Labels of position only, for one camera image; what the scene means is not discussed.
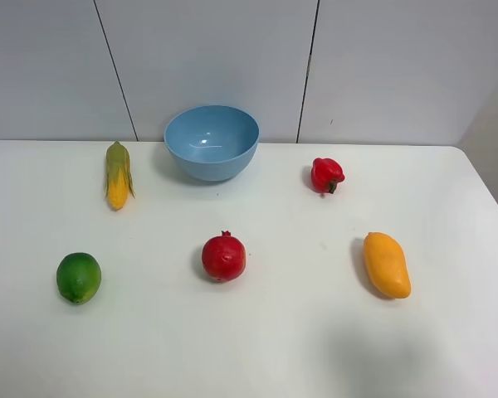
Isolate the green lime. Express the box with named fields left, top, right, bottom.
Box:
left=56, top=252, right=102, bottom=305

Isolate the yellow corn cob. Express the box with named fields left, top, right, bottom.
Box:
left=105, top=141, right=135, bottom=211

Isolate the red bell pepper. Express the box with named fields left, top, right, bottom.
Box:
left=310, top=158, right=345, bottom=194

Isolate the yellow mango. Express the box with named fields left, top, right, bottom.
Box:
left=363, top=232, right=412, bottom=299

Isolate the red pomegranate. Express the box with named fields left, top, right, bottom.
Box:
left=201, top=231, right=247, bottom=282

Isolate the blue plastic bowl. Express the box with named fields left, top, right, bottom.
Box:
left=164, top=105, right=260, bottom=182

